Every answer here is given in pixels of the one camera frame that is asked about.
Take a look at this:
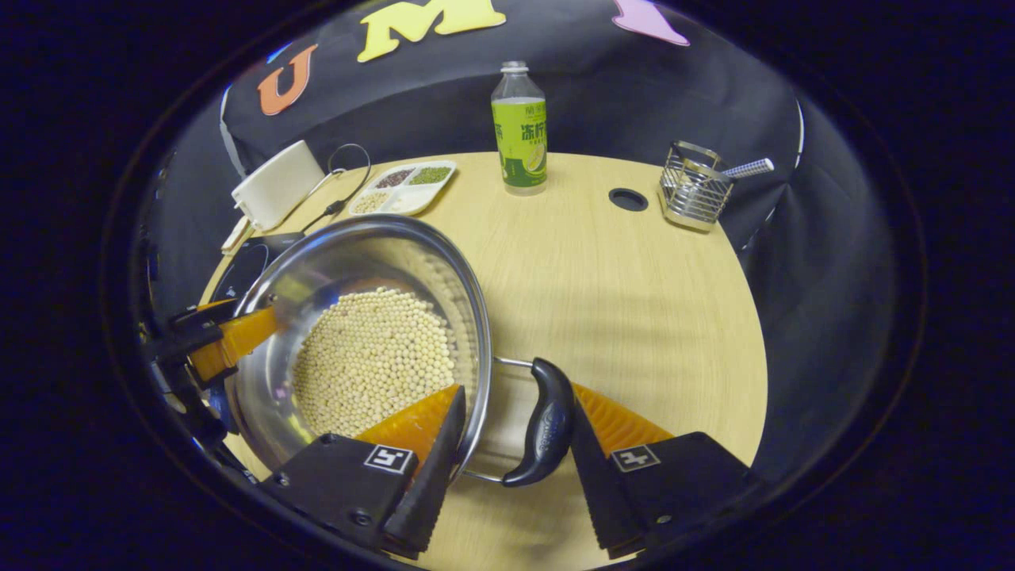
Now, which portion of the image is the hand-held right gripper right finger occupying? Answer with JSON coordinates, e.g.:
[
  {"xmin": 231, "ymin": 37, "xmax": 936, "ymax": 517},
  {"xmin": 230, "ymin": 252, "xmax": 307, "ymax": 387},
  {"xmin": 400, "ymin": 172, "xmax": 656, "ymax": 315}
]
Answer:
[{"xmin": 569, "ymin": 383, "xmax": 766, "ymax": 560}]

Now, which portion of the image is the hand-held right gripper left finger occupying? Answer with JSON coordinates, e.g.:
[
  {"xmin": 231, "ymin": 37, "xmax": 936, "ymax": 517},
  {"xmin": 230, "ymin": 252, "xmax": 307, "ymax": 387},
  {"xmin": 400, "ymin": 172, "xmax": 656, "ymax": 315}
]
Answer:
[{"xmin": 258, "ymin": 385, "xmax": 469, "ymax": 560}]

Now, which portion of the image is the black induction cooktop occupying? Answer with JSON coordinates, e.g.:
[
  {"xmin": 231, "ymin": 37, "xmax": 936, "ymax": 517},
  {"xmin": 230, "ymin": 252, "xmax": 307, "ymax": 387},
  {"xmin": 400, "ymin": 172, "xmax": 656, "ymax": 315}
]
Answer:
[{"xmin": 208, "ymin": 232, "xmax": 306, "ymax": 306}]

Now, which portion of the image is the pile of soybeans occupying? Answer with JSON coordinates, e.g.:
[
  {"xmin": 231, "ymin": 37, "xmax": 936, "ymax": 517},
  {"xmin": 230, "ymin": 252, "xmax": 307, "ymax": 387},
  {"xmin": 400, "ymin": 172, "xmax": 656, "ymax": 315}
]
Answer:
[{"xmin": 292, "ymin": 287, "xmax": 459, "ymax": 439}]

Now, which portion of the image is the stainless steel pot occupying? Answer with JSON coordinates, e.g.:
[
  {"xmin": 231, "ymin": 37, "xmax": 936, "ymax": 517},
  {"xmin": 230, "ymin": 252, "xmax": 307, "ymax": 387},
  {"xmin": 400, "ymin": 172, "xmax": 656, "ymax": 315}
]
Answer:
[{"xmin": 224, "ymin": 214, "xmax": 577, "ymax": 489}]

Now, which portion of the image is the white toaster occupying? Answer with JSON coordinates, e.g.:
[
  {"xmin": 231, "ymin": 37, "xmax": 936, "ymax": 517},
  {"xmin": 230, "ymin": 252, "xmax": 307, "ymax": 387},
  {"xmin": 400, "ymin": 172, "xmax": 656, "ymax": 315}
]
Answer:
[{"xmin": 231, "ymin": 140, "xmax": 326, "ymax": 232}]

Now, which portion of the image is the white divided bean dish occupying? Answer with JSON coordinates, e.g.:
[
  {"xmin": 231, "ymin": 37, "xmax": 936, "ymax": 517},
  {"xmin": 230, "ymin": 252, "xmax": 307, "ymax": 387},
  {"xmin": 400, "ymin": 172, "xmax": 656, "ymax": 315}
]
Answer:
[{"xmin": 347, "ymin": 160, "xmax": 458, "ymax": 217}]

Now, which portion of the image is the green drink bottle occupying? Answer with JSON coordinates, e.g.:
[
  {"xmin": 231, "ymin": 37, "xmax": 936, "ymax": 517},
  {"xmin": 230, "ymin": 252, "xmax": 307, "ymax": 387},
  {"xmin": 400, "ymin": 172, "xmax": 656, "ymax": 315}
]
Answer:
[{"xmin": 491, "ymin": 61, "xmax": 549, "ymax": 197}]

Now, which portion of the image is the black power cable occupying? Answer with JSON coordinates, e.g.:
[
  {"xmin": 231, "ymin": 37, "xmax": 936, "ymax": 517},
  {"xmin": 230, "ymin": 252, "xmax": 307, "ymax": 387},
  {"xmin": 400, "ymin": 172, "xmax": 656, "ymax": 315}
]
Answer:
[{"xmin": 301, "ymin": 143, "xmax": 372, "ymax": 235}]

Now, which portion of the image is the metal wire utensil holder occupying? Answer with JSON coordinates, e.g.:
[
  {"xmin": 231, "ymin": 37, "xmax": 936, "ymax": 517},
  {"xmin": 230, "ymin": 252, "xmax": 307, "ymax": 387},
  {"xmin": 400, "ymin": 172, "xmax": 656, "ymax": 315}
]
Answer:
[{"xmin": 657, "ymin": 140, "xmax": 737, "ymax": 233}]

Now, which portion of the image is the metal utensil handle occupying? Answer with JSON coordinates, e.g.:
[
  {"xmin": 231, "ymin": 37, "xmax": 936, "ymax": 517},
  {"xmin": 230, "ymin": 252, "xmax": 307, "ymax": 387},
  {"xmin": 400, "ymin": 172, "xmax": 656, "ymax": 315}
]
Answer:
[{"xmin": 718, "ymin": 158, "xmax": 776, "ymax": 180}]

